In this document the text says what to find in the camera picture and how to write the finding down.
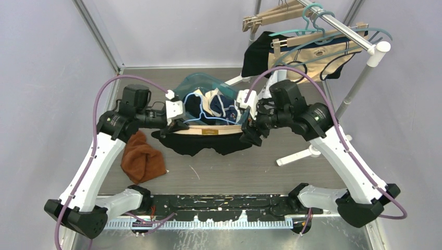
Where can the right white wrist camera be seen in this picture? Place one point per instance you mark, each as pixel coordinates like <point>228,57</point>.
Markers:
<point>248,99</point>

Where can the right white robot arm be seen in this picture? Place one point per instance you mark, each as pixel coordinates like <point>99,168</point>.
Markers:
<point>365,195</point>

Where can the brown towel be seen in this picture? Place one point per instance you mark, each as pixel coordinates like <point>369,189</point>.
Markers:
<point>140,161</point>

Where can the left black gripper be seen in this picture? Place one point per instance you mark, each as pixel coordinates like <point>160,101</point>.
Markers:
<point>176,125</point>

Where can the teal plastic hanger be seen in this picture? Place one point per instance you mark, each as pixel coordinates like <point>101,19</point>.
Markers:
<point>304,31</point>

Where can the teal plastic basket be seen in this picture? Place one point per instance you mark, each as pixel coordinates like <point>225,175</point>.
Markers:
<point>205,83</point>

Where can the black underwear in basket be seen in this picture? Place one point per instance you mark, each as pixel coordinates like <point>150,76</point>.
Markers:
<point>192,106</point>

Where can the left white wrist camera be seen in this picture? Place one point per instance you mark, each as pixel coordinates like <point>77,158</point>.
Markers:
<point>174,106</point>

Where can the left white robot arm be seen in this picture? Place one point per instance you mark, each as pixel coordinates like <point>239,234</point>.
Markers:
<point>77,208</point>

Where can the white black underwear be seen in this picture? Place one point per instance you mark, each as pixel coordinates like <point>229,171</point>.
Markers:
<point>276,76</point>

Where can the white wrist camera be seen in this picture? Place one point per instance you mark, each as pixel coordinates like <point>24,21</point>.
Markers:
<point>248,99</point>
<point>174,106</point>

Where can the beige underwear navy trim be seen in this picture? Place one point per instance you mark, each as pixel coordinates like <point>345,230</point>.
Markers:
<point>319,62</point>

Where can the wooden hangers at back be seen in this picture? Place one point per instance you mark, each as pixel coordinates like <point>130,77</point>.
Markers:
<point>285,11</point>

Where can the white clothes rack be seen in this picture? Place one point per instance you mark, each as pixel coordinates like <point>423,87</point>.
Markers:
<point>376,51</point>

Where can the light blue wire hanger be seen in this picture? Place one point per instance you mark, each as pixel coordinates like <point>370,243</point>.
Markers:
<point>204,104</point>

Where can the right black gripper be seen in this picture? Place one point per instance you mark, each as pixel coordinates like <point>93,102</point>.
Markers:
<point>249,134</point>

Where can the black underwear beige waistband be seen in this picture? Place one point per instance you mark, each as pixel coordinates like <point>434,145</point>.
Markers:
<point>223,140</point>

